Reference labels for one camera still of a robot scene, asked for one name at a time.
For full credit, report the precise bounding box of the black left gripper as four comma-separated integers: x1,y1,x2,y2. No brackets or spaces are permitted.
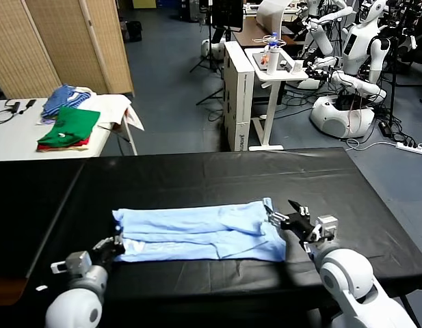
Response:
88,233,127,273

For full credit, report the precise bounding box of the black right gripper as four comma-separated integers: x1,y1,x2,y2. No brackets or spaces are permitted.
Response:
263,199,321,243

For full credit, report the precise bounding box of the light blue t-shirt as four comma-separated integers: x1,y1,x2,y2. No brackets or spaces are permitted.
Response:
111,197,287,263

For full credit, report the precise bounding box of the small white robot base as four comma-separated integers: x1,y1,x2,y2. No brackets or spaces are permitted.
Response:
201,38,227,61

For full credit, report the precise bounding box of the black adjoining table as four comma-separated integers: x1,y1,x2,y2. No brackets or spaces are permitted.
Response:
0,159,87,305

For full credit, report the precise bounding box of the beige folded garment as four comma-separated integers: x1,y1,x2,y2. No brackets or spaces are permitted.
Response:
37,146,90,153

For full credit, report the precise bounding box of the red folded garment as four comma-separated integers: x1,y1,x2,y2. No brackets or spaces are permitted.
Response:
38,136,92,151

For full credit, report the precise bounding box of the white standing desk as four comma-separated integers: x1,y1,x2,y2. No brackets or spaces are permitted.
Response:
244,47,311,152

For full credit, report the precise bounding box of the tall white cardboard box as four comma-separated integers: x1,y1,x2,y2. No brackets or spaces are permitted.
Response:
223,41,256,152

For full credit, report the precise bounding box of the green folded shirt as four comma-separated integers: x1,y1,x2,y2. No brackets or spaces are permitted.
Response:
37,107,102,146

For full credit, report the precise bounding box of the white cloth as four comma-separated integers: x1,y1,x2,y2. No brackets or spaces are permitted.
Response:
73,87,146,133

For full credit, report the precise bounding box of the white power strip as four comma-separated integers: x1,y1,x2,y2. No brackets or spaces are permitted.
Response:
396,142,422,155

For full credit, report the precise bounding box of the white side table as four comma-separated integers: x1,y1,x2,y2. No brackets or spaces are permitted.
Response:
0,95,140,161

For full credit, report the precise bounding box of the blue striped garment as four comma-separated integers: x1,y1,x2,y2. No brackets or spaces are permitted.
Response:
42,84,92,119

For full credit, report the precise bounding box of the white tumbler bottle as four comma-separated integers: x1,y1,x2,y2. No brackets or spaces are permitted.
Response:
267,47,282,76

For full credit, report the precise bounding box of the black light stand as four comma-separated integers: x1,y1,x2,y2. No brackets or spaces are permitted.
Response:
384,33,403,128

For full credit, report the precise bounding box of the brown desk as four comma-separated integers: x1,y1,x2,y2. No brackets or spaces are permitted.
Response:
233,16,306,49

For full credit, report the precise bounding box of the black tripod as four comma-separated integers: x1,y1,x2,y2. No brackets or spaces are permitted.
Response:
189,13,226,74

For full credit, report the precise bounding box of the white curved panel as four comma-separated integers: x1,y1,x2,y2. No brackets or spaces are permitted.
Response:
257,0,295,38

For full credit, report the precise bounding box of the bamboo folding screen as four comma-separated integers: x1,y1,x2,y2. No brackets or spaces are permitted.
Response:
0,0,135,100

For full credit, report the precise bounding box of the black monitor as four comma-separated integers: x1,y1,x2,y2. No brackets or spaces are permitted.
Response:
212,0,245,33

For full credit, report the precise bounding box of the black trash bin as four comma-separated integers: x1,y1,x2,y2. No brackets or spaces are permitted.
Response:
126,21,144,44

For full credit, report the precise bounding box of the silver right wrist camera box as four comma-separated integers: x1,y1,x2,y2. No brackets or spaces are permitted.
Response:
311,215,339,241

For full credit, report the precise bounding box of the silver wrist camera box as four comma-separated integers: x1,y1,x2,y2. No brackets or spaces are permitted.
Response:
50,251,93,276
311,215,339,241

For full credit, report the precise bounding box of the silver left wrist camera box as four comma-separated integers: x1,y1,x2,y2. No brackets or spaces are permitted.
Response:
50,251,93,276

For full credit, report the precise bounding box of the black cable with adapter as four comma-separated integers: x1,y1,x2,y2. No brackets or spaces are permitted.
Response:
0,100,23,126

